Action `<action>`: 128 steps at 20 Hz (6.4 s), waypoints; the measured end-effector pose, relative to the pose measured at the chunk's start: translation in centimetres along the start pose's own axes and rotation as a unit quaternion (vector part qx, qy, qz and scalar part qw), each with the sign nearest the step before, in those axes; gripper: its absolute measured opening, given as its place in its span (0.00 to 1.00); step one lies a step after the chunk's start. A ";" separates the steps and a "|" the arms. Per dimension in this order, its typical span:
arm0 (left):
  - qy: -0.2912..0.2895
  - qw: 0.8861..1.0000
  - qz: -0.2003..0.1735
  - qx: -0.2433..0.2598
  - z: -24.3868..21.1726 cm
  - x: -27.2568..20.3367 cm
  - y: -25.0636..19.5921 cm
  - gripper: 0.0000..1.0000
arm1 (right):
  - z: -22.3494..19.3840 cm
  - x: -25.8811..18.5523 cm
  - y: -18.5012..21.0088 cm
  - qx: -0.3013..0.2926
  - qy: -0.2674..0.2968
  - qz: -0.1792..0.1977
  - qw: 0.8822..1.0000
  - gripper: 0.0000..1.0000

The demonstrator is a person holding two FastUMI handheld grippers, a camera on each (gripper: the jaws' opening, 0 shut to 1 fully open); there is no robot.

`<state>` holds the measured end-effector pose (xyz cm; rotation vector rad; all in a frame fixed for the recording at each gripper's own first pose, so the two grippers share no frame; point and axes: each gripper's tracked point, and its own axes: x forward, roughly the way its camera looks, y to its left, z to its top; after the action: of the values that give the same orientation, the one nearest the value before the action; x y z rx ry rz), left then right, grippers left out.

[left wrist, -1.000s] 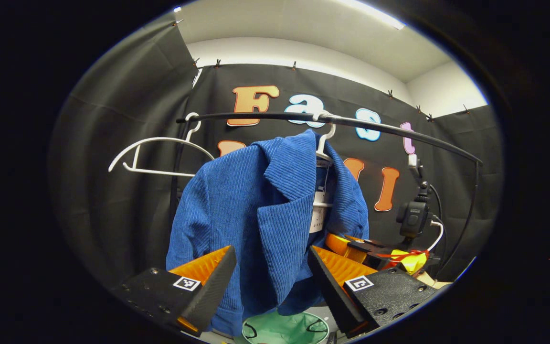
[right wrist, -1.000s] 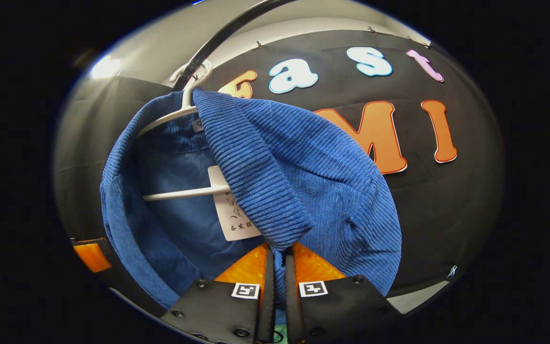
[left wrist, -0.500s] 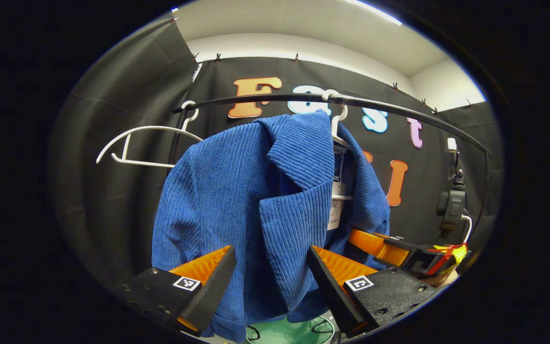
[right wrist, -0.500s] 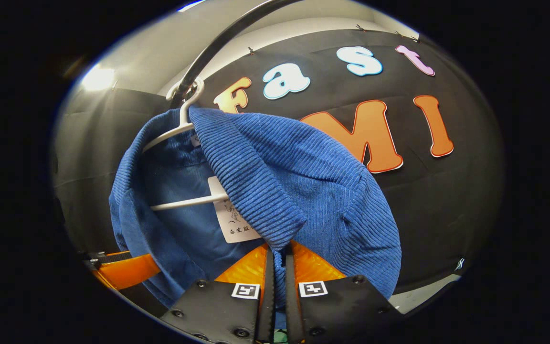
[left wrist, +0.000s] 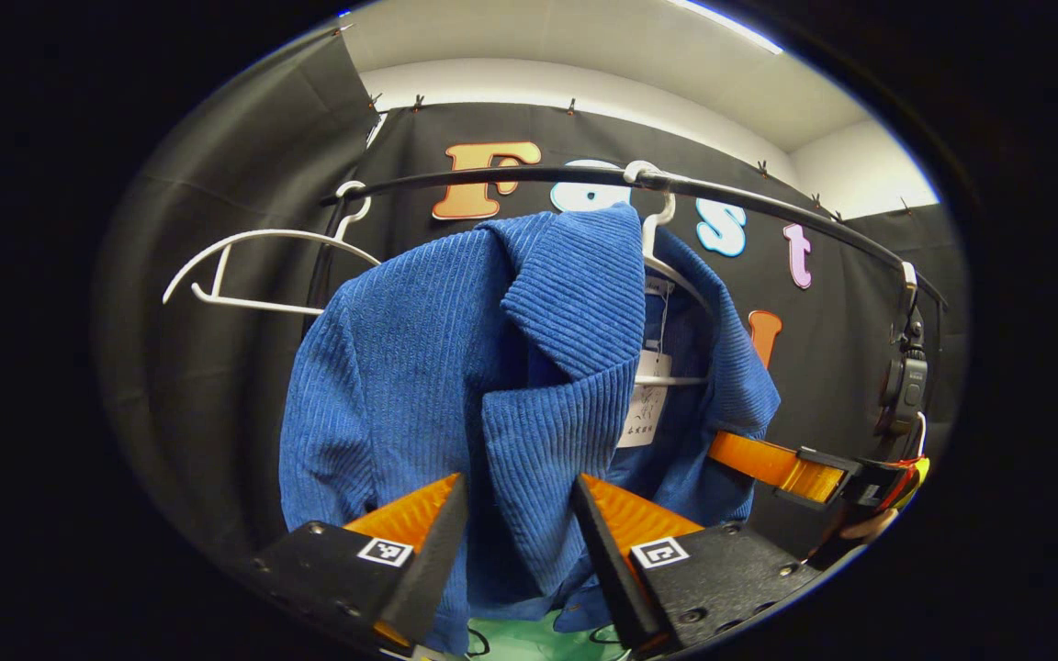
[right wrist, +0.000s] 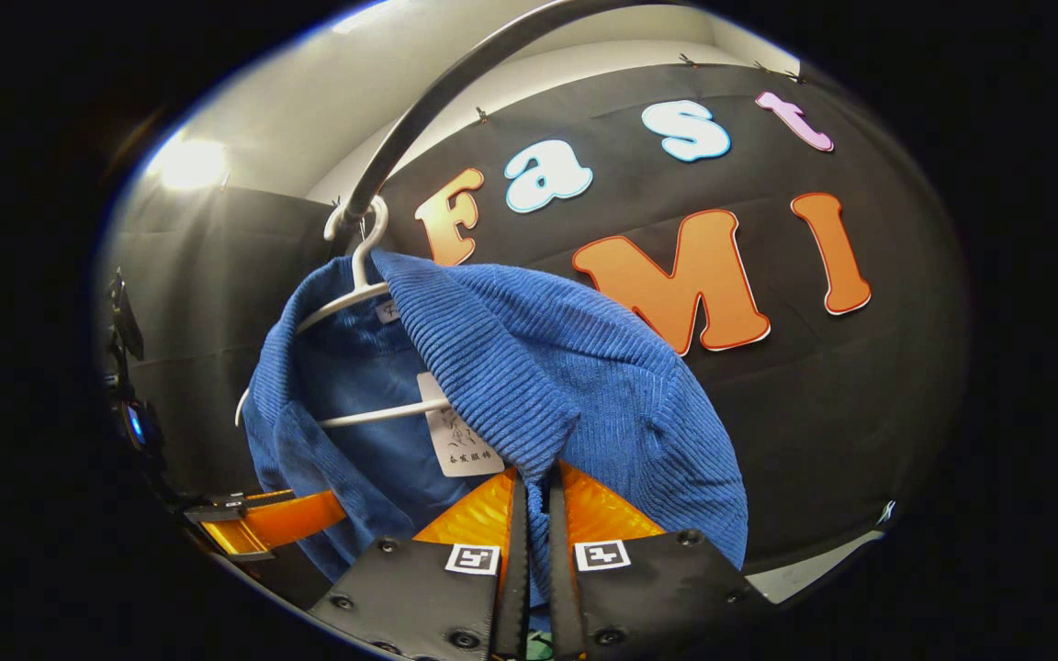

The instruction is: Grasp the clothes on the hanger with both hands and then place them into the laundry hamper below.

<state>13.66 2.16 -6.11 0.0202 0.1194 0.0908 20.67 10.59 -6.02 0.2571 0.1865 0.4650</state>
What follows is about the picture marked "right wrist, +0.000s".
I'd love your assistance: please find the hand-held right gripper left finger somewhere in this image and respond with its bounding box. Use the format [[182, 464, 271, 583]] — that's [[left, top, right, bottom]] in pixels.
[[309, 466, 531, 661]]

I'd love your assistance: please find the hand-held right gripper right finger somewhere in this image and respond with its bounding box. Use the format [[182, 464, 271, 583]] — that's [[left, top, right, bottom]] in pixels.
[[547, 461, 771, 661]]

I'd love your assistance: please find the blue corduroy jacket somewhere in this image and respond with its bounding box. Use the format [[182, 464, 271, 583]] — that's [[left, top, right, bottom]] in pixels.
[[240, 250, 750, 611]]

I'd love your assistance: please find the large white clothes hanger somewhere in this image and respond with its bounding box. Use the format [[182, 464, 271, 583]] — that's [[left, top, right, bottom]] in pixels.
[[235, 196, 452, 430]]

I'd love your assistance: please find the black clothes rack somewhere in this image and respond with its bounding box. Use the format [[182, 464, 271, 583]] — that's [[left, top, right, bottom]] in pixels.
[[341, 0, 704, 241]]

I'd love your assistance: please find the ceiling strip light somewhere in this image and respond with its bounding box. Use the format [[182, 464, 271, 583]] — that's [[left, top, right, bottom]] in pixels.
[[148, 138, 227, 189]]

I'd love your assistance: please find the ceiling light panel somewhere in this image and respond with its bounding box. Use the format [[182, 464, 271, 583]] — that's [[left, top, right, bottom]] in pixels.
[[336, 0, 401, 33]]

